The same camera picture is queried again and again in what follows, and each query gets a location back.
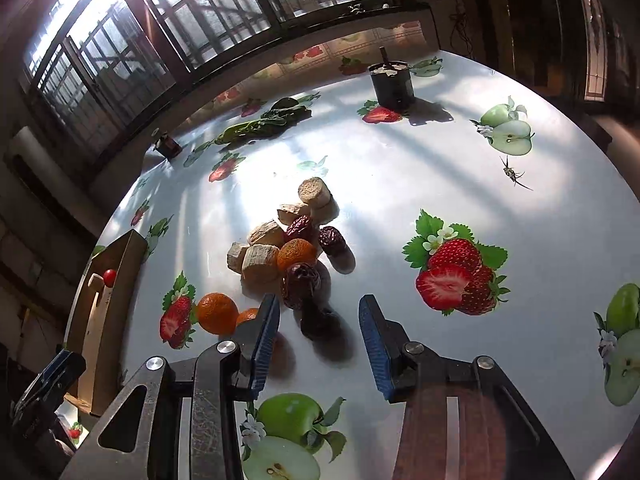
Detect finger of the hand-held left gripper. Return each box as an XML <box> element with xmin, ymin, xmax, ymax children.
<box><xmin>10</xmin><ymin>350</ymin><xmax>87</xmax><ymax>426</ymax></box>

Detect small dried twig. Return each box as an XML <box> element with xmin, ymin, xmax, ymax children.
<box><xmin>499</xmin><ymin>156</ymin><xmax>534</xmax><ymax>192</ymax></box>

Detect dried red date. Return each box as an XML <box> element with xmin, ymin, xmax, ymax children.
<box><xmin>281</xmin><ymin>262</ymin><xmax>322</xmax><ymax>311</ymax></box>
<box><xmin>284</xmin><ymin>215</ymin><xmax>317</xmax><ymax>243</ymax></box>
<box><xmin>300</xmin><ymin>302</ymin><xmax>341</xmax><ymax>342</ymax></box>
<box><xmin>318</xmin><ymin>226</ymin><xmax>347</xmax><ymax>257</ymax></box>

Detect green leafy vegetable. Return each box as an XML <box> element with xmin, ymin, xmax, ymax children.
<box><xmin>215</xmin><ymin>97</ymin><xmax>312</xmax><ymax>145</ymax></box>

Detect patterned glass door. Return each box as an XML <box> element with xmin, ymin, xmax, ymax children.
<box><xmin>575</xmin><ymin>0</ymin><xmax>613</xmax><ymax>103</ymax></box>

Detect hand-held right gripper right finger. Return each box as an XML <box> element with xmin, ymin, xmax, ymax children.
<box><xmin>359</xmin><ymin>295</ymin><xmax>576</xmax><ymax>480</ymax></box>

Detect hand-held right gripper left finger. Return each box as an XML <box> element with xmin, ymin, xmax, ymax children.
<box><xmin>60</xmin><ymin>294</ymin><xmax>281</xmax><ymax>480</ymax></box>

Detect metal barred window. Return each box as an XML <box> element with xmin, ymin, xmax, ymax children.
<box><xmin>20</xmin><ymin>0</ymin><xmax>401</xmax><ymax>161</ymax></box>

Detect shallow cardboard box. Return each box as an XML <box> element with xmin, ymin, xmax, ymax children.
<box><xmin>65</xmin><ymin>230</ymin><xmax>150</xmax><ymax>416</ymax></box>

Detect small black clip stand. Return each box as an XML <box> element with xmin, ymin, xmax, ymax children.
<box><xmin>369</xmin><ymin>47</ymin><xmax>415</xmax><ymax>111</ymax></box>

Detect standing air conditioner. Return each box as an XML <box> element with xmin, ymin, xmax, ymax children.
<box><xmin>5</xmin><ymin>127</ymin><xmax>98</xmax><ymax>236</ymax></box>

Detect fruit print tablecloth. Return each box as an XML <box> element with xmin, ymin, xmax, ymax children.
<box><xmin>65</xmin><ymin>20</ymin><xmax>640</xmax><ymax>480</ymax></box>

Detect hanging dark cable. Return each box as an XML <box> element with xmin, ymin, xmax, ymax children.
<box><xmin>447</xmin><ymin>2</ymin><xmax>473</xmax><ymax>58</ymax></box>

